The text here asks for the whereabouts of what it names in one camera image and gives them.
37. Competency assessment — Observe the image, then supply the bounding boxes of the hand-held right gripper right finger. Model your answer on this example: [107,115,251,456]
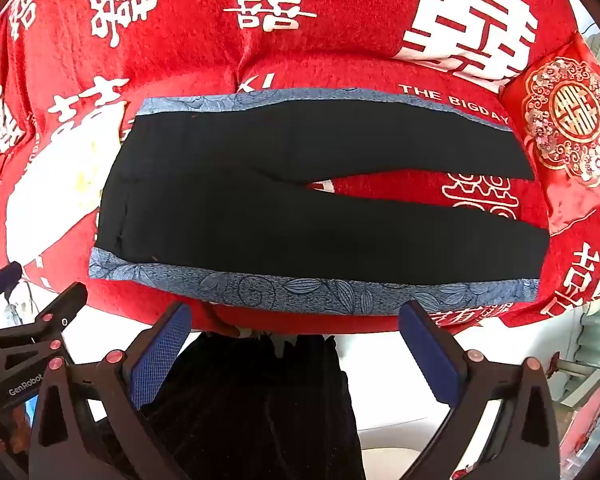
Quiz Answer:
[399,300,561,480]

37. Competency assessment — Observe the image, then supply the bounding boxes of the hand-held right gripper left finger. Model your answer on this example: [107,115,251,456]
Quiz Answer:
[28,301,193,480]

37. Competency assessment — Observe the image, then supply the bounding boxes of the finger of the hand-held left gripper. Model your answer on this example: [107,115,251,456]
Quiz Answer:
[0,282,88,386]
[0,261,23,311]

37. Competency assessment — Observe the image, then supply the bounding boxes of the black pants with blue stripe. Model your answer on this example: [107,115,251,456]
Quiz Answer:
[88,87,551,317]

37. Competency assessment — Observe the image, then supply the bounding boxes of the person's black pleated clothing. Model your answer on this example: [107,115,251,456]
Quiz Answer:
[142,331,367,480]

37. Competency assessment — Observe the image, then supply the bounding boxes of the red embroidered cushion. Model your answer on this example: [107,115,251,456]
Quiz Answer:
[500,32,600,236]

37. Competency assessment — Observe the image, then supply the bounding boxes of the red printed sofa cover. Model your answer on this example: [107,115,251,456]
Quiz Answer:
[0,0,600,336]

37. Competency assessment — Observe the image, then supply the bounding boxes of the grey metal frame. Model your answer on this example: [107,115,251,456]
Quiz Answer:
[547,302,600,403]

